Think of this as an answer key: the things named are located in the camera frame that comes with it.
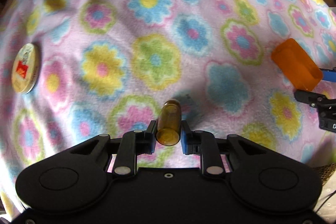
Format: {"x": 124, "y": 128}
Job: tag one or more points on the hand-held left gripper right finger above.
{"x": 185, "y": 140}

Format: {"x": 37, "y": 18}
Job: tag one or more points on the amber bottle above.
{"x": 169, "y": 119}

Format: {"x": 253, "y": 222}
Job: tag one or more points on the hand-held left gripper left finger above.
{"x": 152, "y": 140}

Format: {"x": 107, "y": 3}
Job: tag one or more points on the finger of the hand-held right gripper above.
{"x": 328, "y": 75}
{"x": 304, "y": 96}

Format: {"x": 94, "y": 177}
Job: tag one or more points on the orange translucent box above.
{"x": 294, "y": 64}

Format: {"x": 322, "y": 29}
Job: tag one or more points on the pink floral fleece blanket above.
{"x": 157, "y": 29}

